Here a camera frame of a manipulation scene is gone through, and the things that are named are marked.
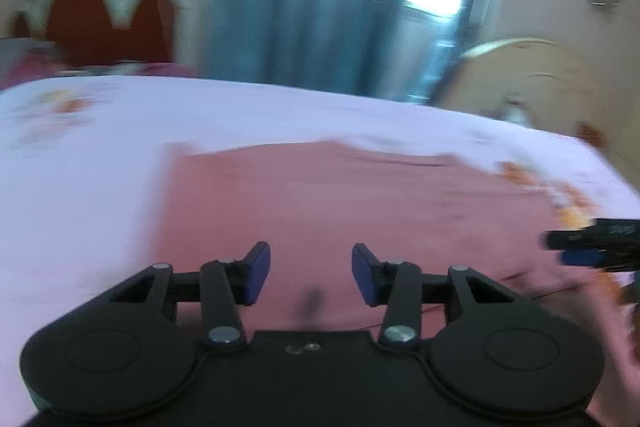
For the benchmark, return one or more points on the pink sweatshirt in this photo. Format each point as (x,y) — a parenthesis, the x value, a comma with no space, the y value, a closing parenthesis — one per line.
(325,207)

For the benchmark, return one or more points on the floral white bed sheet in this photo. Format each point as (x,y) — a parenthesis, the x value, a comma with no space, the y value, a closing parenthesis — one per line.
(100,157)

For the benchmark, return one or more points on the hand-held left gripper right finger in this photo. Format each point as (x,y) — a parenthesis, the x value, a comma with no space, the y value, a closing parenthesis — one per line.
(361,274)

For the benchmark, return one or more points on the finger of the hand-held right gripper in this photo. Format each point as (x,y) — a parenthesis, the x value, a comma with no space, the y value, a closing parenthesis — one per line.
(590,234)
(582,258)

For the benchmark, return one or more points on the beige wooden furniture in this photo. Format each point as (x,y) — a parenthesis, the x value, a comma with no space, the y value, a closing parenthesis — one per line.
(530,77)

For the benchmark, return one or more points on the red and white headboard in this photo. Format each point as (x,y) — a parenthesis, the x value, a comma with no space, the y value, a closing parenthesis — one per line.
(100,24)

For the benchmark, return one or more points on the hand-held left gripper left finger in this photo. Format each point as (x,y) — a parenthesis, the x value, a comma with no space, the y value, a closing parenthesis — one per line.
(257,274)

